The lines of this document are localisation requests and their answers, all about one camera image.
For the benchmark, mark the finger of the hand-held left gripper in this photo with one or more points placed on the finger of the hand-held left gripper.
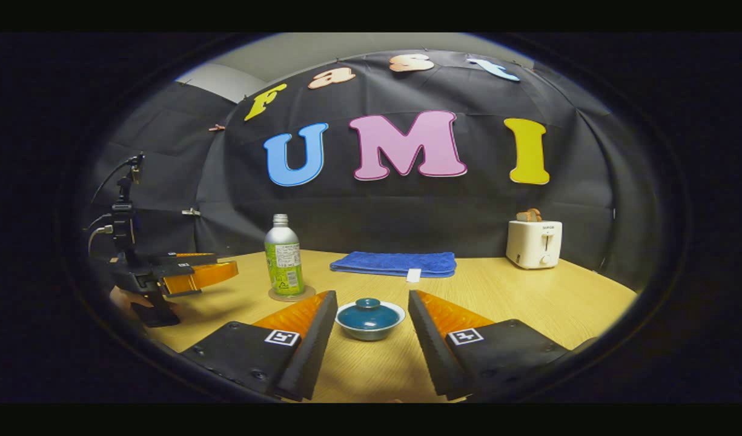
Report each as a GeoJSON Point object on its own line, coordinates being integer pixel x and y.
{"type": "Point", "coordinates": [183, 260]}
{"type": "Point", "coordinates": [207, 275]}

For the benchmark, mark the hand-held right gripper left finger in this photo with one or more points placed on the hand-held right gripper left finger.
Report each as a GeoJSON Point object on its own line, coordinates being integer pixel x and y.
{"type": "Point", "coordinates": [307, 351]}

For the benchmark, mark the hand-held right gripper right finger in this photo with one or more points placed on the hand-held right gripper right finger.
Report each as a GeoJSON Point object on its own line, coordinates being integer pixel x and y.
{"type": "Point", "coordinates": [434, 345]}

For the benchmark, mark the round brown coaster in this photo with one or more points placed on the round brown coaster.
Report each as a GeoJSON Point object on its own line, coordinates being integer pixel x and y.
{"type": "Point", "coordinates": [310, 293]}

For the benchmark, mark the white teacup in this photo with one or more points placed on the white teacup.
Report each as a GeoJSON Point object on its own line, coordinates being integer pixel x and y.
{"type": "Point", "coordinates": [370, 335]}

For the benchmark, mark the silver green-label water bottle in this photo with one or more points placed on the silver green-label water bottle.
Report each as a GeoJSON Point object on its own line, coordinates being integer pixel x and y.
{"type": "Point", "coordinates": [284, 260]}

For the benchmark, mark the folded blue towel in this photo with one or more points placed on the folded blue towel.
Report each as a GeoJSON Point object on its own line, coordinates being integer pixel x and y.
{"type": "Point", "coordinates": [395, 263]}

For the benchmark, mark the black backdrop cloth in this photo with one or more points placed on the black backdrop cloth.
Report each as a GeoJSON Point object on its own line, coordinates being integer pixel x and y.
{"type": "Point", "coordinates": [407, 212]}

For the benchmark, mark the white toaster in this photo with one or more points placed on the white toaster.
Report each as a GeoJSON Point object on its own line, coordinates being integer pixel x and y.
{"type": "Point", "coordinates": [533, 245]}

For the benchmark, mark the toast slice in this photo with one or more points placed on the toast slice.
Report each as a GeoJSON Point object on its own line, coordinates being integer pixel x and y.
{"type": "Point", "coordinates": [528, 215]}

